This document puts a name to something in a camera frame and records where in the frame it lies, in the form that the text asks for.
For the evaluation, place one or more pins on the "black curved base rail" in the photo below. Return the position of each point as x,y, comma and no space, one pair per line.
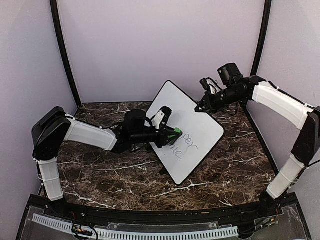
240,214

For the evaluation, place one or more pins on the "white slotted cable duct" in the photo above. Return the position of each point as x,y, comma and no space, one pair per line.
121,231

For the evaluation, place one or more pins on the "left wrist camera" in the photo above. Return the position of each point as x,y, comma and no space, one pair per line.
161,118

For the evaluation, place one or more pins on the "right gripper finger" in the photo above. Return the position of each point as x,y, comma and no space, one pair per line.
201,105
208,111

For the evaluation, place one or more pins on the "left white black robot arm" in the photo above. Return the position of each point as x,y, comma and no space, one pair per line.
57,127

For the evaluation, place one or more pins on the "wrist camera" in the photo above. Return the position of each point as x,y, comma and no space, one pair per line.
161,118
210,85

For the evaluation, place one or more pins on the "left black frame post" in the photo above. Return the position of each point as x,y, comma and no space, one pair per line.
63,52

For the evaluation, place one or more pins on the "right black frame post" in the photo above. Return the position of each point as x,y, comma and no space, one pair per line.
262,37

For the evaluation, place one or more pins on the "black whiteboard stand clip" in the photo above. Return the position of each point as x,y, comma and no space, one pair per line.
163,171

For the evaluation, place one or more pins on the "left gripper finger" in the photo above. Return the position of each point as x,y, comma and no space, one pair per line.
173,131
171,140

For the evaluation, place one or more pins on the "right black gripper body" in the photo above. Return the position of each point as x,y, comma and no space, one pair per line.
212,103

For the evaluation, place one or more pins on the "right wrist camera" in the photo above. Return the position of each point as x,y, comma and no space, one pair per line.
210,85

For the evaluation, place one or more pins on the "white whiteboard black frame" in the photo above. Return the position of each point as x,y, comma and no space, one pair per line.
200,132

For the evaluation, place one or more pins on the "green whiteboard eraser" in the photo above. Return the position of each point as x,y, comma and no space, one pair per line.
176,134

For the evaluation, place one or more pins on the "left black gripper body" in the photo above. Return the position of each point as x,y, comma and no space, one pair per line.
161,143

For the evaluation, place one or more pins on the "black frame post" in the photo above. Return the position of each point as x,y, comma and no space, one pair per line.
262,37
63,52

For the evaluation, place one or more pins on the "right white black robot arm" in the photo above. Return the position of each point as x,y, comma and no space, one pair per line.
306,118

